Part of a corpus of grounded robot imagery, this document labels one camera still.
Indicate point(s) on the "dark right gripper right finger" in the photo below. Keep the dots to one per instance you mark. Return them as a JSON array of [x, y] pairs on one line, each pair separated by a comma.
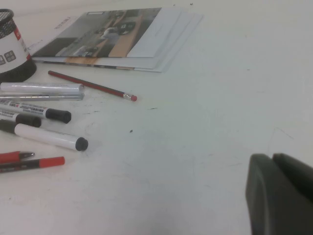
[[298, 176]]

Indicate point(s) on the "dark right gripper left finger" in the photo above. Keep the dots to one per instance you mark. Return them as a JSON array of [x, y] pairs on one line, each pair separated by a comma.
[[266, 195]]

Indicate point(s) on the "red pen with metal tip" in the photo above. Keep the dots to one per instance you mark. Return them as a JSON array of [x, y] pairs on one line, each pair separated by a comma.
[[9, 157]]

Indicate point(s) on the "clear plastic pen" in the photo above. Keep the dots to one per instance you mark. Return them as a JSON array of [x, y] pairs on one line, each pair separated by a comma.
[[36, 97]]

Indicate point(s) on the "black mesh pen holder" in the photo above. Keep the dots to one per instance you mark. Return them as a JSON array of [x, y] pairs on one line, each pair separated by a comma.
[[14, 49]]

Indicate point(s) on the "white paper brochure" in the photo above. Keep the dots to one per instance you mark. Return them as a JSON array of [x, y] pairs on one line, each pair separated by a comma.
[[167, 44], [178, 44]]

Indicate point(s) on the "red pencil with eraser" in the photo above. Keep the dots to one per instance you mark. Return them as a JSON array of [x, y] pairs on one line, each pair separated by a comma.
[[93, 85]]

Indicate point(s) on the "dark marker with red cap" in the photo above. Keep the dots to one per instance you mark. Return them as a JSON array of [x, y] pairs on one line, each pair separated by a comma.
[[51, 161]]

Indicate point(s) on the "printed marker with black cap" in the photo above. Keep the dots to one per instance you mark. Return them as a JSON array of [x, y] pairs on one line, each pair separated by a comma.
[[58, 115]]

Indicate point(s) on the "plain white marker black end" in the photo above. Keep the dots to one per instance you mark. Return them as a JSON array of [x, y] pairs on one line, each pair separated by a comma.
[[49, 137]]

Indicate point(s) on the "brochure with photo cover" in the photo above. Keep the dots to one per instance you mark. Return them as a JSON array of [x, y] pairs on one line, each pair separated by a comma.
[[97, 36]]

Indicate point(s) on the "short marker with black cap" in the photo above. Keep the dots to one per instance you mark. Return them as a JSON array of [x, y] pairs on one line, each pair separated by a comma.
[[29, 120]]

